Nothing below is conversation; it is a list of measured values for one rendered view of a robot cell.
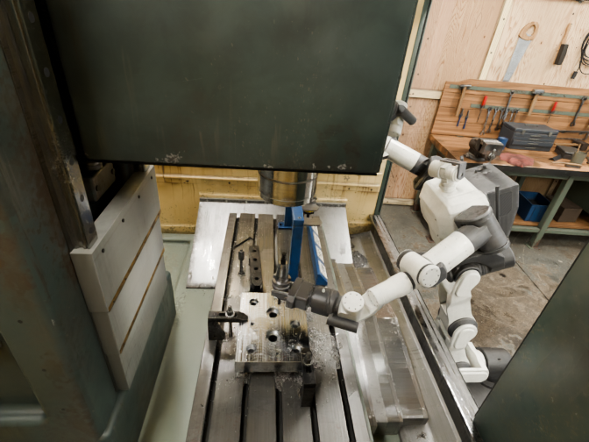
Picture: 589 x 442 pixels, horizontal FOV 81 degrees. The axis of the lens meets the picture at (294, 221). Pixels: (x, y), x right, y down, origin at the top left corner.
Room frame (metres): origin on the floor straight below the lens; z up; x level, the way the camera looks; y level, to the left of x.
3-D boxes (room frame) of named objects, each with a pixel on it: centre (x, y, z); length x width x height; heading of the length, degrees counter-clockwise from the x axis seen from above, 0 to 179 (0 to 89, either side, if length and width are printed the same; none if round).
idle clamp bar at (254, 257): (1.13, 0.15, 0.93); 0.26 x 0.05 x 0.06; 11
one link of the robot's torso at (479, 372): (1.28, -1.01, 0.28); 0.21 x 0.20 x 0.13; 96
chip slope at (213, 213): (1.50, 0.10, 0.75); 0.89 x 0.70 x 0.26; 96
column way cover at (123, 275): (0.80, 0.47, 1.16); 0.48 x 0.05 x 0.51; 6
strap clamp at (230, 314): (0.80, 0.19, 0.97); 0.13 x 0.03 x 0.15; 96
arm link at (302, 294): (0.83, -0.07, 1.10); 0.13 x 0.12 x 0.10; 164
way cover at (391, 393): (1.09, -0.35, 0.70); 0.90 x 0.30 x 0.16; 6
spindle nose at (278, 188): (0.85, 0.03, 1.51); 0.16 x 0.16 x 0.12
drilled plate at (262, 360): (0.80, 0.04, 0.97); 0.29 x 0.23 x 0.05; 6
